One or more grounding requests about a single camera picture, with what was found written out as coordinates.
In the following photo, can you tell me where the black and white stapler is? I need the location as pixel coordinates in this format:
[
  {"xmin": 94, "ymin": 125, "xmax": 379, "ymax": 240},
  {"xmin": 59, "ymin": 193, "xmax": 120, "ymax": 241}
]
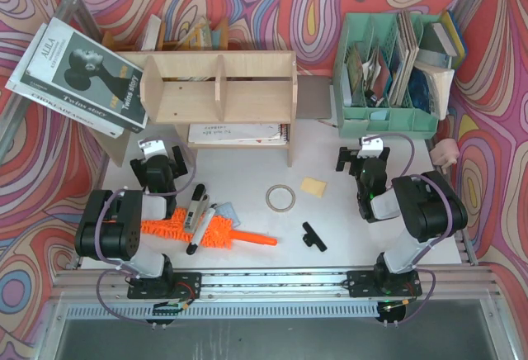
[{"xmin": 183, "ymin": 184, "xmax": 209, "ymax": 234}]

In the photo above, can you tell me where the white marker black cap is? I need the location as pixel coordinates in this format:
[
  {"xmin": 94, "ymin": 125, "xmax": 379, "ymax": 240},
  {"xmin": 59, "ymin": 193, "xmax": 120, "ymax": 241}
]
[{"xmin": 186, "ymin": 203, "xmax": 217, "ymax": 255}]

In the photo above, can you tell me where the orange microfiber duster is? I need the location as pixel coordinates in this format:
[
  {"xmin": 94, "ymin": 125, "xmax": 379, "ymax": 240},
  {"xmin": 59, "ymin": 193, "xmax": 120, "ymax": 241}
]
[{"xmin": 141, "ymin": 208, "xmax": 277, "ymax": 249}]

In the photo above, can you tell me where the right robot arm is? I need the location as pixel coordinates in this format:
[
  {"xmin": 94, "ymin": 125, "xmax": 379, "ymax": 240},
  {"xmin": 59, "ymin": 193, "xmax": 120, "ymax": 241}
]
[{"xmin": 336, "ymin": 147, "xmax": 468, "ymax": 298}]

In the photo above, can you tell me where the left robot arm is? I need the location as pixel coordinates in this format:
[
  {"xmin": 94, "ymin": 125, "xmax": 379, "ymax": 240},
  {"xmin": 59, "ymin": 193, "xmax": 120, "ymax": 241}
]
[{"xmin": 74, "ymin": 140, "xmax": 188, "ymax": 299}]

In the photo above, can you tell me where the wooden bookshelf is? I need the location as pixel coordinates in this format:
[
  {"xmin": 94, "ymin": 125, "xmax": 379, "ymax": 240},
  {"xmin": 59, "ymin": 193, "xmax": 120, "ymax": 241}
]
[{"xmin": 95, "ymin": 50, "xmax": 299, "ymax": 168}]

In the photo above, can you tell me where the pencil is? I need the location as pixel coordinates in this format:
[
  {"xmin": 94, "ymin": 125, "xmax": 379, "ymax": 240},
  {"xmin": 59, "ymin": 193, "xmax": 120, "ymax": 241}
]
[{"xmin": 317, "ymin": 120, "xmax": 338, "ymax": 128}]

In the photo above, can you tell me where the yellow sticky note pad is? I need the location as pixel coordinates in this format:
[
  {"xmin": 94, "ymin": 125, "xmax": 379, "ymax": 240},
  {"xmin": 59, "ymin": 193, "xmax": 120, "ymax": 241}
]
[{"xmin": 300, "ymin": 177, "xmax": 327, "ymax": 198}]

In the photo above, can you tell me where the grey pocket calculator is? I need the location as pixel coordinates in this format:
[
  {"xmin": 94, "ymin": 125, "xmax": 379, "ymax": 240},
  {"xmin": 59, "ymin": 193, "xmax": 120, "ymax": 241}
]
[{"xmin": 215, "ymin": 202, "xmax": 240, "ymax": 228}]

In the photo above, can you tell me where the spiral notebook on lower shelf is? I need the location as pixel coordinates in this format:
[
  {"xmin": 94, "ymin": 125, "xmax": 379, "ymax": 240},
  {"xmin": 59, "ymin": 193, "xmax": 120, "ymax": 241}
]
[{"xmin": 188, "ymin": 123, "xmax": 290, "ymax": 146}]

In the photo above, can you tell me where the grey brown mat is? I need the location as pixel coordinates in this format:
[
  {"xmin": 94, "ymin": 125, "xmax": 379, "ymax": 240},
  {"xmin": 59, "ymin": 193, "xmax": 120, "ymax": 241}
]
[{"xmin": 296, "ymin": 75, "xmax": 332, "ymax": 120}]

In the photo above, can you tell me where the black plastic clip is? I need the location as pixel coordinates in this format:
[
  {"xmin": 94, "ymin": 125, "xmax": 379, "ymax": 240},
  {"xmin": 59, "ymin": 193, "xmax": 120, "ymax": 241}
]
[{"xmin": 302, "ymin": 222, "xmax": 328, "ymax": 253}]

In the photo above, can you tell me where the open book beside organizer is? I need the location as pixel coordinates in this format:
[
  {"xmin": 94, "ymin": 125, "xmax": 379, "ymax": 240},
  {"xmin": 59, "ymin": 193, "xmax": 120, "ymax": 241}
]
[{"xmin": 414, "ymin": 60, "xmax": 455, "ymax": 121}]

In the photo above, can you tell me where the green desk organizer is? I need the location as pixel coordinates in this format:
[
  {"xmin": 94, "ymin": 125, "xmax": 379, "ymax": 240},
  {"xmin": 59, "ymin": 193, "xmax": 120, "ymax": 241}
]
[{"xmin": 332, "ymin": 12, "xmax": 438, "ymax": 140}]

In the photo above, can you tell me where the Twins story magazine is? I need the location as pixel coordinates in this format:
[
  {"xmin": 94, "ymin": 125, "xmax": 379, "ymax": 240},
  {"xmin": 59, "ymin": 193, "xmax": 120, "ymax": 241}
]
[{"xmin": 14, "ymin": 17, "xmax": 148, "ymax": 133}]

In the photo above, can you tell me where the blue yellow book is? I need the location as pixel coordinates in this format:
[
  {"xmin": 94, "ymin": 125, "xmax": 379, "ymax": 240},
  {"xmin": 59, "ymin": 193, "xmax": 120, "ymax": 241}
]
[{"xmin": 420, "ymin": 10, "xmax": 467, "ymax": 70}]

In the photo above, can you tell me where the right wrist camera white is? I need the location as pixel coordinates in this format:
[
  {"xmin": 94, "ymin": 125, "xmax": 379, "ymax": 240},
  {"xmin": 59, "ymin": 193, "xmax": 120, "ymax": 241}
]
[{"xmin": 357, "ymin": 136, "xmax": 384, "ymax": 159}]

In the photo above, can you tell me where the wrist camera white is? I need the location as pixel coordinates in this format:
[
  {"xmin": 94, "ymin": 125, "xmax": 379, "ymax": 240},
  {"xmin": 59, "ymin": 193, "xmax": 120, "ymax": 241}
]
[
  {"xmin": 357, "ymin": 136, "xmax": 384, "ymax": 159},
  {"xmin": 138, "ymin": 140, "xmax": 167, "ymax": 159}
]

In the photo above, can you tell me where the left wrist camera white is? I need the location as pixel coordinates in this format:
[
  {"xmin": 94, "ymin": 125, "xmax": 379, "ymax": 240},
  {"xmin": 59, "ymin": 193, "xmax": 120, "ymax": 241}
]
[{"xmin": 138, "ymin": 140, "xmax": 167, "ymax": 159}]

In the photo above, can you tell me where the tape ring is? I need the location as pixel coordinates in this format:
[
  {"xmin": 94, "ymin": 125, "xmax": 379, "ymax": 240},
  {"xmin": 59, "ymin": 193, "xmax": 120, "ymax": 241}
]
[{"xmin": 265, "ymin": 183, "xmax": 296, "ymax": 213}]

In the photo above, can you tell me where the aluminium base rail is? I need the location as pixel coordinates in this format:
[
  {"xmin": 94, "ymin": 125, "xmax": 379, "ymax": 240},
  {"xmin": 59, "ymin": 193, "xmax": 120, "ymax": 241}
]
[{"xmin": 50, "ymin": 264, "xmax": 503, "ymax": 302}]

